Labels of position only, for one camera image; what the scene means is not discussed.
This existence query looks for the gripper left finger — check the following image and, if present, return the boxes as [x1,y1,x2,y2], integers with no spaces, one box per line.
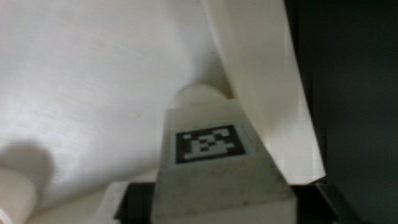
[114,183,155,224]

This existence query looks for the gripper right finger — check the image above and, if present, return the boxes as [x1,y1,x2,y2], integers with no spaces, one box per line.
[292,181,363,224]

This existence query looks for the white leg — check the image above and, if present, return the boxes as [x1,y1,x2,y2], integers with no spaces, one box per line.
[151,84,297,224]

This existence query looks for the white square tabletop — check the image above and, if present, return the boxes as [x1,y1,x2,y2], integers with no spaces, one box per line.
[0,0,325,224]

